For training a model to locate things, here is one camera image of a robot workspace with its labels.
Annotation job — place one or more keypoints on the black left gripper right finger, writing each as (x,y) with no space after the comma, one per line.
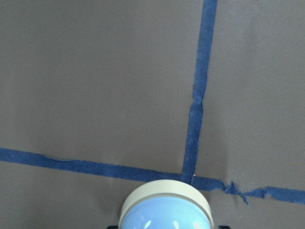
(221,227)

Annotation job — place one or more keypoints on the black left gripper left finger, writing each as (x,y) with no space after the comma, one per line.
(113,227)

